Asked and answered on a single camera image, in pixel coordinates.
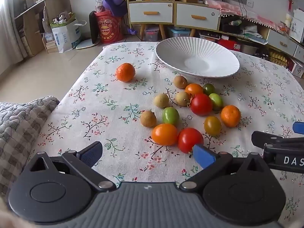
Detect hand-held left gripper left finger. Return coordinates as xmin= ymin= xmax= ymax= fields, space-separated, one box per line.
xmin=28 ymin=141 xmax=117 ymax=192

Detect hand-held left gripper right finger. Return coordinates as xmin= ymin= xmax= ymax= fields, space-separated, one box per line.
xmin=179 ymin=144 xmax=272 ymax=193

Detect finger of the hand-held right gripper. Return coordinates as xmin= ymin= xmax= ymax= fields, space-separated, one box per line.
xmin=293 ymin=121 xmax=304 ymax=135
xmin=251 ymin=131 xmax=304 ymax=148

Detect red tomato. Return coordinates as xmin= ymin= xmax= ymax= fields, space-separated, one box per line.
xmin=178 ymin=128 xmax=204 ymax=154
xmin=190 ymin=93 xmax=213 ymax=116

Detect olive yellow tomato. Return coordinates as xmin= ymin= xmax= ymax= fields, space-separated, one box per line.
xmin=204 ymin=116 xmax=222 ymax=136

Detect mandarin orange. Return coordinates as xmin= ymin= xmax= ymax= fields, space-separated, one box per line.
xmin=221 ymin=105 xmax=241 ymax=128
xmin=116 ymin=63 xmax=136 ymax=83

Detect orange tomato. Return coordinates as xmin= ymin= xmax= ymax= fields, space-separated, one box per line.
xmin=185 ymin=83 xmax=204 ymax=97
xmin=151 ymin=123 xmax=178 ymax=146

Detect green jujube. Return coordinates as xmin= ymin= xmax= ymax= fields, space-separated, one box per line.
xmin=162 ymin=107 xmax=180 ymax=125
xmin=209 ymin=93 xmax=224 ymax=111

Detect dark green tomato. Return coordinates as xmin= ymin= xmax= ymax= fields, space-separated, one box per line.
xmin=203 ymin=84 xmax=216 ymax=96

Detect white ribbed plate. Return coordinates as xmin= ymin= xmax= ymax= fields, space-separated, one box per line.
xmin=155 ymin=37 xmax=240 ymax=79

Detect white red printed box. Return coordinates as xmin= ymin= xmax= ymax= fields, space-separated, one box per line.
xmin=287 ymin=58 xmax=304 ymax=78

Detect floral tablecloth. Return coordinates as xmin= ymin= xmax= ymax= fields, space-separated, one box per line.
xmin=27 ymin=41 xmax=304 ymax=221

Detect yellow egg tray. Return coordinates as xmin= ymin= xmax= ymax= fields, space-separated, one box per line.
xmin=268 ymin=50 xmax=289 ymax=66

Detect small white drawer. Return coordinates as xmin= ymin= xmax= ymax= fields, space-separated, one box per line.
xmin=294 ymin=45 xmax=304 ymax=62
xmin=266 ymin=30 xmax=298 ymax=54

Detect grey checked quilt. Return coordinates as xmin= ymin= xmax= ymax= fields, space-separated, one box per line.
xmin=0 ymin=96 xmax=60 ymax=195

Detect white microwave oven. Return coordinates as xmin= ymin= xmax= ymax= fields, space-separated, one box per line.
xmin=285 ymin=8 xmax=304 ymax=44

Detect clear glass jar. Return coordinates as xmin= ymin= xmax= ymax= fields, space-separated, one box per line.
xmin=277 ymin=21 xmax=289 ymax=34

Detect long low wooden cabinet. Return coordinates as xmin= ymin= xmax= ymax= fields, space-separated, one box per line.
xmin=218 ymin=17 xmax=304 ymax=63

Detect pale round base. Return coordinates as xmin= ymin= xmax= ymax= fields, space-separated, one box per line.
xmin=75 ymin=38 xmax=101 ymax=50

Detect white bag pile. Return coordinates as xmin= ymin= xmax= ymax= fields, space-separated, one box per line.
xmin=240 ymin=25 xmax=264 ymax=44

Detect black case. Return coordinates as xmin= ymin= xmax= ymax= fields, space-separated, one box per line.
xmin=220 ymin=20 xmax=241 ymax=34

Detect black lid storage box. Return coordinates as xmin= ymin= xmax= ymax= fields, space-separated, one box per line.
xmin=199 ymin=30 xmax=221 ymax=42

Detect white paper bag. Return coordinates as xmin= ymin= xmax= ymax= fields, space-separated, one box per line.
xmin=51 ymin=19 xmax=87 ymax=53

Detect red snack bucket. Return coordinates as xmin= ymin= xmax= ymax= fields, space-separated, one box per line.
xmin=94 ymin=10 xmax=124 ymax=44

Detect black flat panel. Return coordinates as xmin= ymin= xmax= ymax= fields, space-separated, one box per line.
xmin=89 ymin=11 xmax=100 ymax=45

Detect short wooden drawer cabinet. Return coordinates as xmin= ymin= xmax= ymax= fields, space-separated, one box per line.
xmin=174 ymin=1 xmax=221 ymax=37

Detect blue lid storage box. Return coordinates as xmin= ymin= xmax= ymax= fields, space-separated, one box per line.
xmin=167 ymin=27 xmax=192 ymax=38

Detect wooden bookshelf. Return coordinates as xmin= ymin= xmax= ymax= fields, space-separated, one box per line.
xmin=14 ymin=0 xmax=72 ymax=57

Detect clear storage box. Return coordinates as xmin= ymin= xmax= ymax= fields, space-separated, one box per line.
xmin=144 ymin=26 xmax=160 ymax=42

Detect pink tasselled cloth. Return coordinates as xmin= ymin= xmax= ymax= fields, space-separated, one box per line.
xmin=202 ymin=0 xmax=289 ymax=29

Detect plush toys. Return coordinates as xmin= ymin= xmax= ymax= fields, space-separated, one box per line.
xmin=52 ymin=12 xmax=74 ymax=25

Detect tall wooden shelf cabinet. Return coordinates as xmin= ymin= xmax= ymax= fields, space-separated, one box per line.
xmin=125 ymin=0 xmax=176 ymax=41

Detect pale curtain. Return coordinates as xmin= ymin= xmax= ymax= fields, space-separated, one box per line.
xmin=0 ymin=0 xmax=24 ymax=60

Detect white drawer orange handle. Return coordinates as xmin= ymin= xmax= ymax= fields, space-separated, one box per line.
xmin=176 ymin=3 xmax=220 ymax=31
xmin=129 ymin=2 xmax=173 ymax=24

